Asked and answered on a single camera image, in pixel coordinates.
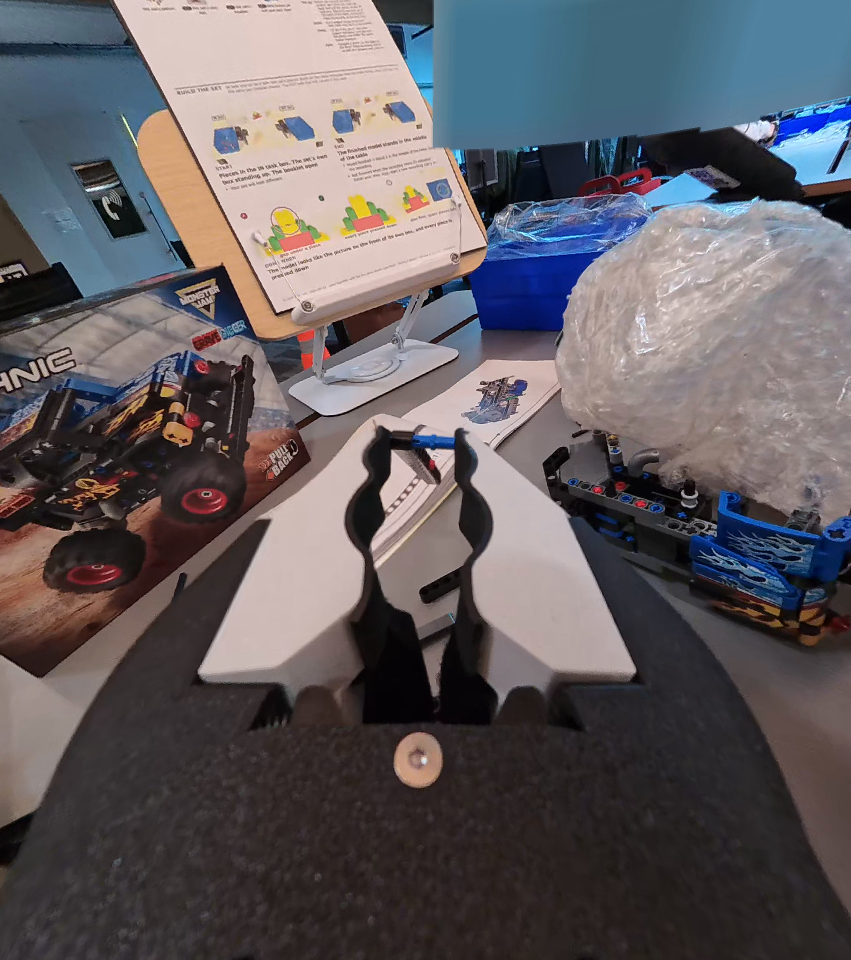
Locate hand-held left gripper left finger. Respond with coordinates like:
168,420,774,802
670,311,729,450
198,414,436,726

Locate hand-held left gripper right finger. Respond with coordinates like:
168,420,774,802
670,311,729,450
436,426,637,726

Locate small black lego piece blue pin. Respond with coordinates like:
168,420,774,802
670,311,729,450
389,426,464,483

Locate open lego instruction booklet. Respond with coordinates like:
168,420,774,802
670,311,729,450
374,358,563,564

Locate lego monster truck box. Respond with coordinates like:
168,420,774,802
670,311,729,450
0,264,312,678

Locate partly built lego truck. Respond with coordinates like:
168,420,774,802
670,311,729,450
543,429,851,648

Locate orange traffic cone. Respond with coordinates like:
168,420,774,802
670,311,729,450
298,326,331,384

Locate blue storage bin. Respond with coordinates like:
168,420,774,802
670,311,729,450
468,193,655,333

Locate clear crumpled plastic bag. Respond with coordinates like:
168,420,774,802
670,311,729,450
554,196,851,526

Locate white printed instruction sheet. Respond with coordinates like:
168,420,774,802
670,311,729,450
112,0,488,315

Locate red plastic handles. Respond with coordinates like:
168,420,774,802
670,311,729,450
577,166,655,198

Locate wall telephone sign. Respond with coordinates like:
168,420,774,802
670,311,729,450
71,159,148,240

